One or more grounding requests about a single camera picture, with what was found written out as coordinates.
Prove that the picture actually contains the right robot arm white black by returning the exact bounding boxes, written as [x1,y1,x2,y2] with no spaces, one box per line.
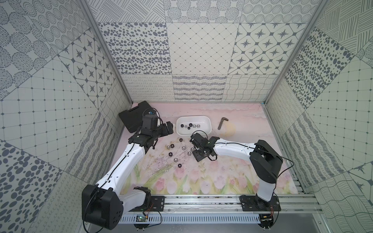
[190,133,285,203]

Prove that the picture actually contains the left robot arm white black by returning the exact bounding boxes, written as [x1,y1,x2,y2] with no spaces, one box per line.
[82,115,173,230]

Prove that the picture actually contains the white plastic storage box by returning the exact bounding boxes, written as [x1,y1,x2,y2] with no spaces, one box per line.
[176,116,212,136]

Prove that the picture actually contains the black plastic tool case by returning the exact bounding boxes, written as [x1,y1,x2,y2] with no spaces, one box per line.
[119,101,153,133]

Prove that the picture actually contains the black hex allen key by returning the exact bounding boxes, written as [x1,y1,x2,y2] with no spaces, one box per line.
[218,117,229,130]

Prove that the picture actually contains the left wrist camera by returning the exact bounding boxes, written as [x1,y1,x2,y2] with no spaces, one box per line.
[140,114,163,135]

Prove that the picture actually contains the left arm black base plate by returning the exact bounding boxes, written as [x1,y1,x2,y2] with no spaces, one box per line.
[131,196,165,213]

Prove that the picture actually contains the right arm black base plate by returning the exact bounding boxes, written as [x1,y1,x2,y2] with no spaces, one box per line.
[239,195,281,212]

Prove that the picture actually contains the white slotted cable duct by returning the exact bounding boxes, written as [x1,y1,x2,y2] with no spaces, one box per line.
[119,213,260,224]

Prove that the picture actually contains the aluminium mounting rail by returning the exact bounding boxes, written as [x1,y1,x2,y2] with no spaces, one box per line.
[122,193,322,216]

